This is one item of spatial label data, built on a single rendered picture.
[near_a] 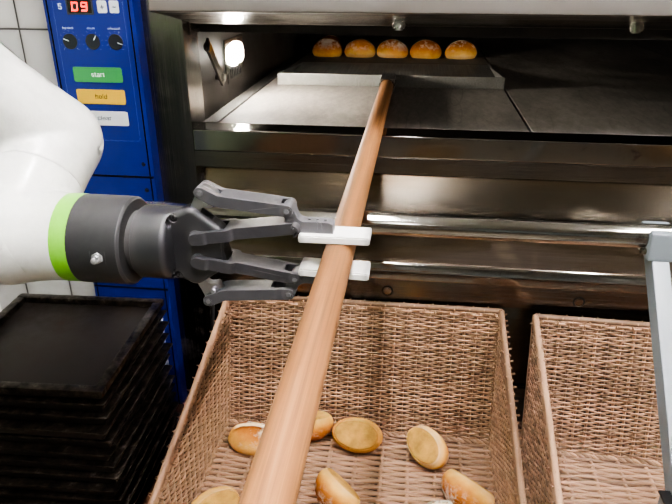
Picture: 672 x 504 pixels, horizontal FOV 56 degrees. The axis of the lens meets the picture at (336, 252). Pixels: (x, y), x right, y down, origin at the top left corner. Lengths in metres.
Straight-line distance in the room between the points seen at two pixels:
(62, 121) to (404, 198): 0.65
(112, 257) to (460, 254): 0.71
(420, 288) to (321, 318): 0.76
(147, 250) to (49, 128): 0.19
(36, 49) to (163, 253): 0.73
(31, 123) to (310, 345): 0.43
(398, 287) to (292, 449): 0.89
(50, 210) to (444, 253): 0.73
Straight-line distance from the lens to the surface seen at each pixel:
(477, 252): 1.20
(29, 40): 1.30
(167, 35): 1.19
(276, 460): 0.37
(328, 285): 0.54
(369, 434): 1.26
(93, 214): 0.66
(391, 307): 1.25
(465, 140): 1.14
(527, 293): 1.26
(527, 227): 0.80
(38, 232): 0.68
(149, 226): 0.65
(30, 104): 0.76
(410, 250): 1.19
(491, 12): 0.96
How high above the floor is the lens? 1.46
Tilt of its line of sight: 25 degrees down
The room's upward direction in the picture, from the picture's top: straight up
